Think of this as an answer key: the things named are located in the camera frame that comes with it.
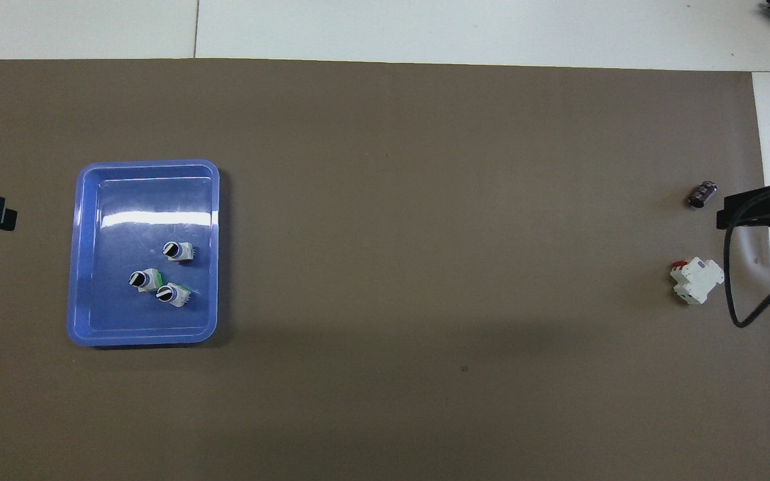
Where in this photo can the brown table mat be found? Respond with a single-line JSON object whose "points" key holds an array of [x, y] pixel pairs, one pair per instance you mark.
{"points": [[385, 200]]}

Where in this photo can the small dark terminal block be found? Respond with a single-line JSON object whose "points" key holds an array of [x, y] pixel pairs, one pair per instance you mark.
{"points": [[702, 193]]}

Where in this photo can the green base selector switch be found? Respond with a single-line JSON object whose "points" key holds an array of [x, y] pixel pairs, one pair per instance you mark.
{"points": [[150, 279], [176, 294]]}

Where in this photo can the white red circuit breaker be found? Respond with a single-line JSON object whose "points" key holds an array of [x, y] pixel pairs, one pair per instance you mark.
{"points": [[696, 280]]}

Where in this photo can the blue plastic tray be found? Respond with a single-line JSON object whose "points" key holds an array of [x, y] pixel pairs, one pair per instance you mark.
{"points": [[148, 200]]}

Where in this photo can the white switch part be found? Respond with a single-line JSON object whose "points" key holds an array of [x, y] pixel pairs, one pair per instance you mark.
{"points": [[181, 252]]}

